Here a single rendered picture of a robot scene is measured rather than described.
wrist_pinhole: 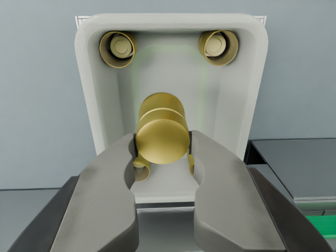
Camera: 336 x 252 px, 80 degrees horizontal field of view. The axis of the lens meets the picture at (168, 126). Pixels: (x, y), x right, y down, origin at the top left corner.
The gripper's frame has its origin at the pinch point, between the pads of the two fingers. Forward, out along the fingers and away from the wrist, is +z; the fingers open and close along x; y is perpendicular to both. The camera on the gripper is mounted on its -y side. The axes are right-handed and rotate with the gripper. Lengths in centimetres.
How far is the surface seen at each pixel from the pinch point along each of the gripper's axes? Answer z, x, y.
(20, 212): 11.4, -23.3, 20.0
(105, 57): 11.0, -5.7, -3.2
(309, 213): 3.8, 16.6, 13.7
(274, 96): 16.8, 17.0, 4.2
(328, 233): 1.1, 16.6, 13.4
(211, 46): 13.1, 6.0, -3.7
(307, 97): 16.8, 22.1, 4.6
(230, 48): 12.1, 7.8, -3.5
